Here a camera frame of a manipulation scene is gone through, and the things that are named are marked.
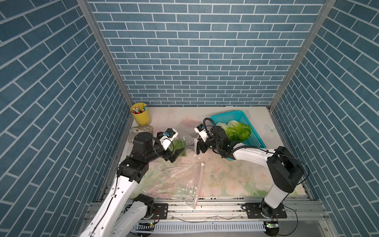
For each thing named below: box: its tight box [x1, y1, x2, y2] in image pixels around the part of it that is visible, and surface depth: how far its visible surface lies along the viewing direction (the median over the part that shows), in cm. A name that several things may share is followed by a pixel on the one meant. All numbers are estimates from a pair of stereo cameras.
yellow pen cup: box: [129, 102, 152, 126], surface depth 105 cm
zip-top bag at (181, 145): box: [168, 135, 195, 159], surface depth 78 cm
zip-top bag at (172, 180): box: [131, 161, 204, 210], surface depth 84 cm
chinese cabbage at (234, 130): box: [223, 119, 244, 142], surface depth 97 cm
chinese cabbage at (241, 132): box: [227, 120, 252, 142], surface depth 98 cm
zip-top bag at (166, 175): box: [142, 160, 204, 191], surface depth 87 cm
